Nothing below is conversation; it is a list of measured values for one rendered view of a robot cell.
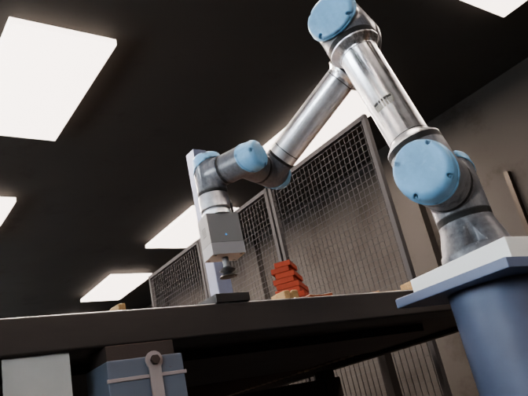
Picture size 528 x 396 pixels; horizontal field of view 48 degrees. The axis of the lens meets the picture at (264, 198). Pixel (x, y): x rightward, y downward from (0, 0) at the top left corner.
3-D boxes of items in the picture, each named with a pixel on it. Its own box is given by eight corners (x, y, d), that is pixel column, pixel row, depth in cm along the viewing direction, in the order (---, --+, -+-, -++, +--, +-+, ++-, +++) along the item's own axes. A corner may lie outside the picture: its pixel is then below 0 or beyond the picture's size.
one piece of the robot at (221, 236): (223, 212, 155) (235, 273, 149) (191, 214, 151) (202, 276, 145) (237, 197, 147) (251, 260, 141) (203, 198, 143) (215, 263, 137)
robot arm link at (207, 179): (210, 145, 147) (184, 159, 151) (218, 185, 143) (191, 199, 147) (229, 153, 153) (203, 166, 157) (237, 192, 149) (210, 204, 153)
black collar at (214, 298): (251, 299, 116) (248, 291, 117) (217, 302, 112) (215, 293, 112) (230, 310, 122) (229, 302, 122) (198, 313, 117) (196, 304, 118)
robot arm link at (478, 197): (497, 210, 129) (474, 155, 134) (482, 199, 118) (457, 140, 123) (445, 231, 134) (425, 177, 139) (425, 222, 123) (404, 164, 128)
